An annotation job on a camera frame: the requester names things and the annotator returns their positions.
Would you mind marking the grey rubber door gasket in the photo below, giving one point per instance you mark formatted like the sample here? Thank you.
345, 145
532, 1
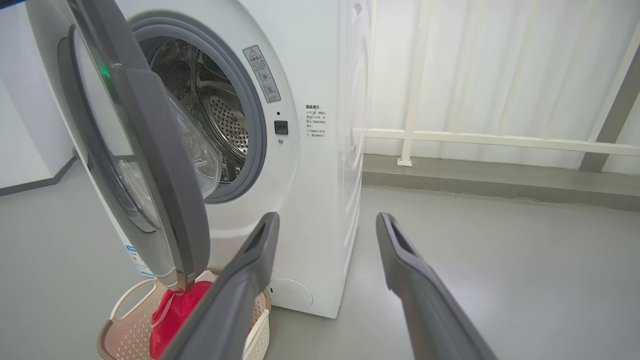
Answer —
252, 100

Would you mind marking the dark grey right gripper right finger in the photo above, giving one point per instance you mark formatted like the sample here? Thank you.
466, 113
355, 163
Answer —
430, 310

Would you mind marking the grey warning sticker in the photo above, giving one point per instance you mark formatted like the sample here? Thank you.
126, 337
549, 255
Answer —
262, 75

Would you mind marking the steel perforated washer drum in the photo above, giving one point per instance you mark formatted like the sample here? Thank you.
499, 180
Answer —
225, 120

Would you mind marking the beige perforated laundry basket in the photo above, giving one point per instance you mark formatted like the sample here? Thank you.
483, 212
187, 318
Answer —
130, 340

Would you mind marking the plain red garment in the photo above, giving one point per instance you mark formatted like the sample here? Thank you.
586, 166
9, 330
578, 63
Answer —
172, 320

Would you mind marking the round filter cover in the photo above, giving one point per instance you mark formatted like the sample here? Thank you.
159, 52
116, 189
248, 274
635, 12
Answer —
291, 293

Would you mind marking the white front-load washing machine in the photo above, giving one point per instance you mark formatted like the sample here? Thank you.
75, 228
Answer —
310, 200

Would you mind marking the blue energy label sticker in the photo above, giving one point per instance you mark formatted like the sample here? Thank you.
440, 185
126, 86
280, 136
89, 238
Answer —
140, 262

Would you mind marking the black door latch socket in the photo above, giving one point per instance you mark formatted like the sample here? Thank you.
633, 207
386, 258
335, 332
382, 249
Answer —
281, 127

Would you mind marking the dark round glass washer door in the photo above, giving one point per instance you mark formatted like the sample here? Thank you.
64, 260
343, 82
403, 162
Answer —
165, 175

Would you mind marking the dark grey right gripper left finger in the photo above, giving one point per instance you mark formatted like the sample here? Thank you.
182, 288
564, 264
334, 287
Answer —
230, 300

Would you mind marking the white metal railing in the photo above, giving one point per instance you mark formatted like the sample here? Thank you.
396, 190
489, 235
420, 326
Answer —
500, 139

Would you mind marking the printed text notice sticker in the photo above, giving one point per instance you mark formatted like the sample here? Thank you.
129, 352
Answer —
316, 121

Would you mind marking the white sheer curtain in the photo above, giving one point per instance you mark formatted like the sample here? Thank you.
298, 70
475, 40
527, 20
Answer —
500, 75

